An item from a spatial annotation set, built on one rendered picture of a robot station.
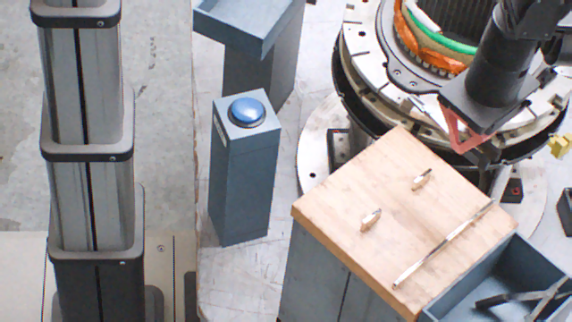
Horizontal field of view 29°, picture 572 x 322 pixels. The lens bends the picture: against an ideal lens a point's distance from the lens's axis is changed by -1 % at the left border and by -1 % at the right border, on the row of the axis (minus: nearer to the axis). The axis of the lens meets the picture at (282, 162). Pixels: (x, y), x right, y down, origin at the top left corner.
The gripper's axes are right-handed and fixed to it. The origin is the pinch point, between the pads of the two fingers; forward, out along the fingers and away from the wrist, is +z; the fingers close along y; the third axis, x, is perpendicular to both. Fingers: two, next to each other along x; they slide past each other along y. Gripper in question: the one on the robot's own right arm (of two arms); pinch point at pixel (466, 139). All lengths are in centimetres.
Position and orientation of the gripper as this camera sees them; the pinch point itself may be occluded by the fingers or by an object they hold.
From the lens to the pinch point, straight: 127.9
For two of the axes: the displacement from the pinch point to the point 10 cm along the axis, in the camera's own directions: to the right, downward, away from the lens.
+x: -6.9, -6.4, 3.4
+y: 7.1, -5.0, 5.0
